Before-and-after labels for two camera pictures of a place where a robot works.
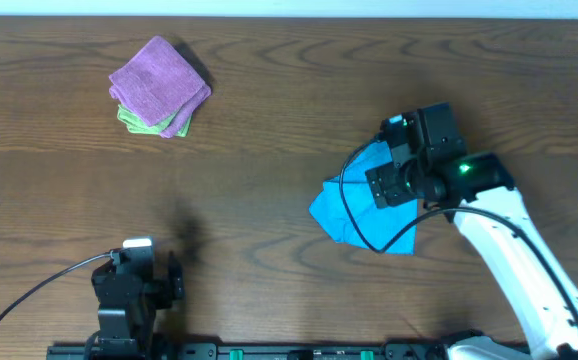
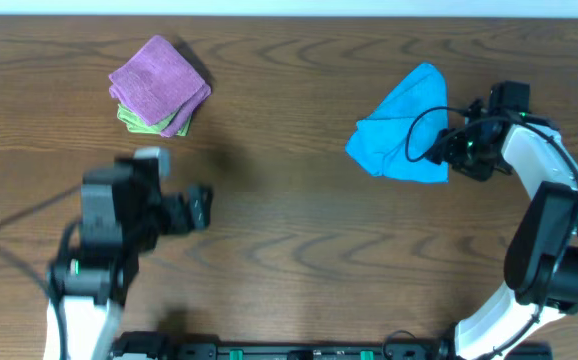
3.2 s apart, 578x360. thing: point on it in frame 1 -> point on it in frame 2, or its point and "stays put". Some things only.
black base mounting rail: [128, 348] stays put
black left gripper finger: [175, 277] -> [200, 200]
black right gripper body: [398, 182] -> [469, 156]
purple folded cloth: [157, 84] stays put
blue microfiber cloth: [381, 226] -> [394, 141]
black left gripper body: [173, 278] -> [197, 206]
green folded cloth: [136, 123] stays put
